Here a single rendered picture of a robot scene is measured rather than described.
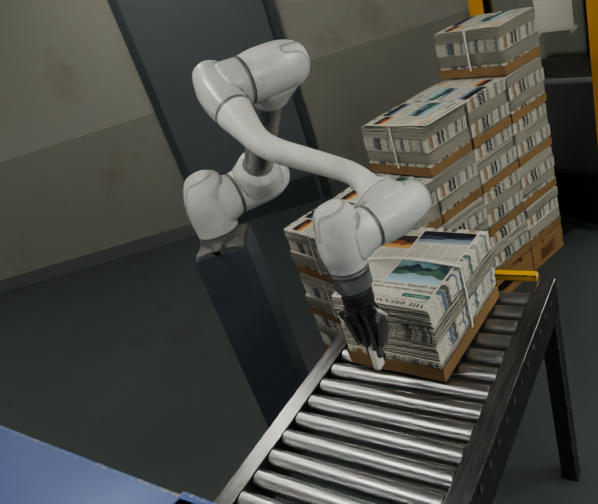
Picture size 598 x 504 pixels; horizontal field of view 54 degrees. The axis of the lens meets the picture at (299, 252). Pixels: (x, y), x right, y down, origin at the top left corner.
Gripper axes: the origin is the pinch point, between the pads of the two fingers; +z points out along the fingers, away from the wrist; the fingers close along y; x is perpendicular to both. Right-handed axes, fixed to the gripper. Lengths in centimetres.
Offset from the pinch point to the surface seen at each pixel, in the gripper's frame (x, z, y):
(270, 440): 21.6, 13.2, 23.6
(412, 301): -10.1, -9.7, -7.6
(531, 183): -186, 45, 12
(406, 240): -37.9, -10.0, 5.6
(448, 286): -18.0, -9.0, -13.8
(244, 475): 32.8, 13.2, 23.7
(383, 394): -0.5, 13.5, 1.9
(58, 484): 82, -62, -30
